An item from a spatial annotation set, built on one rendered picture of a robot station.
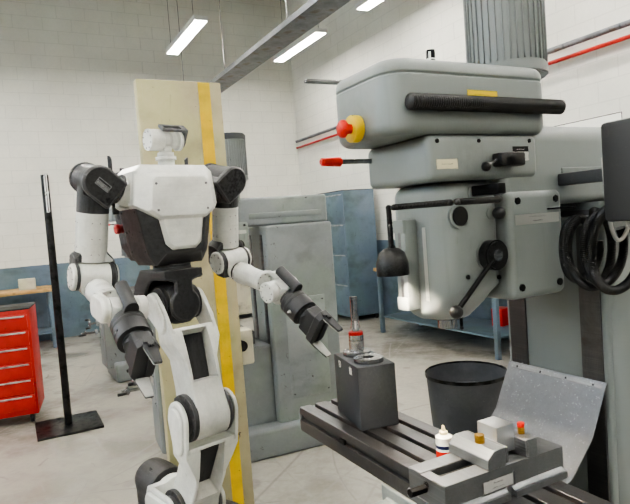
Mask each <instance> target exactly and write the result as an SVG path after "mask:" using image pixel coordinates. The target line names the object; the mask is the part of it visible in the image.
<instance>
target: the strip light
mask: <svg viewBox="0 0 630 504"><path fill-rule="evenodd" d="M382 1H384V0H361V1H360V2H358V3H357V4H355V10H363V11H368V10H370V9H372V8H373V7H375V6H376V5H378V4H379V3H381V2H382ZM208 21H209V19H208V16H201V15H193V16H192V17H191V18H190V20H189V21H188V22H187V23H186V25H185V26H184V27H183V28H182V30H181V31H180V32H179V33H178V35H177V36H176V37H175V38H174V40H173V41H172V42H171V37H170V45H169V46H168V47H167V48H166V50H165V54H174V55H178V54H179V53H180V52H181V51H182V50H183V49H184V48H185V47H186V46H187V44H188V43H189V42H190V41H191V40H192V39H193V38H194V37H195V35H196V34H197V33H198V32H199V31H200V30H201V29H202V28H203V26H204V25H205V24H206V23H207V22H208ZM326 33H328V32H327V29H325V28H319V24H318V28H316V27H315V28H314V29H312V30H311V31H310V32H308V33H307V34H305V35H304V36H303V37H301V38H300V39H298V40H297V41H296V42H294V43H293V44H291V45H290V46H289V47H287V48H286V49H284V50H283V51H281V52H280V53H279V54H277V55H276V56H274V57H273V58H272V60H273V62H284V61H286V60H287V59H289V58H290V57H292V56H293V55H295V54H296V53H298V52H299V51H301V50H302V49H304V48H305V47H307V46H308V45H310V44H311V43H313V42H314V41H316V40H317V39H319V38H320V37H322V36H323V35H325V34H326Z"/></svg>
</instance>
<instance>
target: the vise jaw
mask: <svg viewBox="0 0 630 504"><path fill-rule="evenodd" d="M474 434H475V433H473V432H471V431H468V430H467V431H463V432H460V433H456V434H454V436H453V437H452V439H451V440H450V442H449V453H451V454H453V455H455V456H458V457H460V458H462V459H464V460H466V461H468V462H470V463H472V464H474V465H476V466H478V467H480V468H483V469H485V470H487V471H491V470H494V469H496V468H499V467H502V466H505V465H506V463H508V462H509V459H508V447H507V446H505V445H502V444H500V443H497V442H495V441H493V440H490V439H488V438H485V443H484V444H476V443H475V441H474Z"/></svg>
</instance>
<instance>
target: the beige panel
mask: <svg viewBox="0 0 630 504"><path fill-rule="evenodd" d="M133 84H134V95H135V106H136V117H137V128H138V139H139V150H140V162H141V164H149V165H158V161H156V159H155V157H157V153H159V151H147V150H145V148H144V146H143V133H144V131H145V129H160V128H159V127H158V124H166V125H183V126H184V127H185V128H186V129H187V130H188V135H187V139H186V144H185V146H184V147H183V148H182V150H181V151H175V150H174V149H172V152H174V156H176V159H177V160H175V165H185V164H184V159H185V158H186V157H188V165H205V164H208V163H214V164H217V165H222V166H227V162H226V150H225V138H224V125H223V113H222V101H221V89H220V83H212V82H191V81H171V80H151V79H135V81H134V82H133ZM191 267H202V273H203V275H202V276H201V277H197V278H195V279H194V280H193V281H192V282H193V284H194V285H196V286H197V287H199V288H201V289H202V290H203V292H204V294H205V296H206V298H207V300H208V303H209V305H210V307H211V309H212V311H213V314H214V318H215V321H216V324H217V327H218V331H219V344H218V351H217V358H218V363H219V369H220V375H221V380H222V385H223V388H224V387H226V388H229V389H230V390H231V391H232V392H233V394H234V395H235V397H236V400H237V404H238V442H237V445H236V447H235V450H234V452H233V455H232V457H231V460H230V462H229V464H228V466H227V468H226V473H225V477H224V480H223V484H222V487H223V489H224V491H225V496H226V500H231V501H234V502H237V503H239V504H255V503H254V491H253V479H252V467H251V454H250V442H249V430H248V418H247V406H246V394H245V381H244V369H243V357H242V345H241V333H240V320H239V308H238V296H237V284H236V282H235V281H234V280H233V279H231V278H228V277H227V278H222V277H220V276H217V274H216V273H214V272H213V270H212V269H211V266H210V264H209V260H208V246H207V251H206V253H205V255H204V257H203V259H202V261H195V262H191ZM198 324H199V322H198V320H197V319H196V317H194V318H193V319H192V320H191V321H189V322H185V323H180V324H171V325H172V328H173V329H177V328H182V327H187V326H192V325H198ZM159 351H160V354H161V357H162V361H163V362H162V364H159V373H160V384H161V395H162V406H163V418H164V429H165V440H166V451H167V461H169V462H171V463H173V464H174V465H176V466H179V462H178V461H177V459H176V457H175V456H174V454H173V444H172V439H171V434H170V429H169V423H168V409H169V406H170V404H171V403H172V402H174V398H175V397H176V390H175V384H174V378H173V373H172V369H171V363H170V359H169V358H168V356H167V355H166V353H165V352H164V350H163V349H162V347H161V346H160V350H159Z"/></svg>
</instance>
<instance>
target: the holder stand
mask: <svg viewBox="0 0 630 504"><path fill-rule="evenodd" d="M334 361H335V375H336V388H337V402H338V409H339V410H340V411H341V412H342V413H343V414H344V415H345V416H346V417H347V418H348V419H349V420H351V421H352V422H353V423H354V424H355V425H356V426H357V427H358V428H359V429H360V430H361V431H364V430H370V429H375V428H380V427H386V426H391V425H397V424H399V419H398V404H397V389H396V375H395V363H394V362H392V361H390V360H388V359H386V358H384V357H383V355H381V354H377V353H375V352H373V351H371V349H370V348H366V347H364V351H361V352H351V351H350V350H349V348H348V349H345V350H343V352H340V353H335V354H334Z"/></svg>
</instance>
